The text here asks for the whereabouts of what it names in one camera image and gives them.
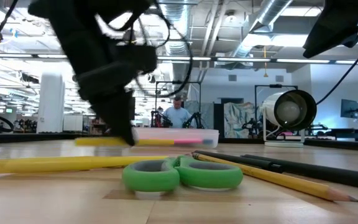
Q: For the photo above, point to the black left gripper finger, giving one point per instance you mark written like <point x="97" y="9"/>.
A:
<point x="117" y="118"/>

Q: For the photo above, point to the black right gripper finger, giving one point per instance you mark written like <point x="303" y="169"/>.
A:
<point x="325" y="34"/>

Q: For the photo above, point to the yellow highlighter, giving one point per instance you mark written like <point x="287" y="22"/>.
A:
<point x="57" y="164"/>
<point x="98" y="142"/>

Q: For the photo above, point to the black pen white print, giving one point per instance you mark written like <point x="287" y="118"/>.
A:
<point x="337" y="175"/>

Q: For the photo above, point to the yellow pencil black ferrule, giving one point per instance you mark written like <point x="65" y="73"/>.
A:
<point x="291" y="182"/>

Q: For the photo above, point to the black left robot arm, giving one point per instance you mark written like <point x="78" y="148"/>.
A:
<point x="73" y="7"/>

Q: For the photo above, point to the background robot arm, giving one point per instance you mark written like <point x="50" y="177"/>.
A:
<point x="160" y="119"/>
<point x="194" y="119"/>

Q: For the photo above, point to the clear plastic supply box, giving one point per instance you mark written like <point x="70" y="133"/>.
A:
<point x="179" y="133"/>

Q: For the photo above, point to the white cabinet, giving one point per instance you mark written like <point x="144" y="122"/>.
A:
<point x="72" y="123"/>

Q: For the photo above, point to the person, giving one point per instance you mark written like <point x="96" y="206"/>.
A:
<point x="177" y="115"/>

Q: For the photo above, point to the white building pillar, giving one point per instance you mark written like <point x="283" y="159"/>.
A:
<point x="51" y="102"/>

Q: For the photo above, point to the long ceiling light bar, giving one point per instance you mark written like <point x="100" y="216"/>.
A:
<point x="244" y="59"/>

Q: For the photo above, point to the dark background desk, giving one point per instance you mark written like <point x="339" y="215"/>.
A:
<point x="353" y="131"/>

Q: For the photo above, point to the pale crumpled tarp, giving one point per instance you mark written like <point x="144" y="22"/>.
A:
<point x="236" y="119"/>

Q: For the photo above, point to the slanted silver ceiling duct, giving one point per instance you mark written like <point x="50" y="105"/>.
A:
<point x="269" y="12"/>

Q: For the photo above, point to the silver ribbed ceiling duct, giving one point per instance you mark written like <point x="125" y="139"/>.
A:
<point x="179" y="49"/>

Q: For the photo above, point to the wall-side blue monitor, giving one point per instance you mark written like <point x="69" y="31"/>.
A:
<point x="349" y="108"/>

